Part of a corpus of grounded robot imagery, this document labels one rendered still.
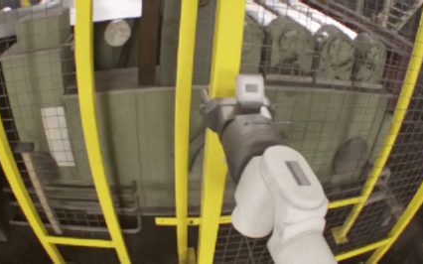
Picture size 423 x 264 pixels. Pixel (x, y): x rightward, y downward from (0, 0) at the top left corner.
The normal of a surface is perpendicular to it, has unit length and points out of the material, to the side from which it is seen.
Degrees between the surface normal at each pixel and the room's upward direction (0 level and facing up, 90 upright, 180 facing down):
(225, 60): 90
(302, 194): 13
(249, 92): 60
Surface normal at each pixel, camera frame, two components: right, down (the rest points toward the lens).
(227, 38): 0.14, 0.57
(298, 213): 0.12, -0.14
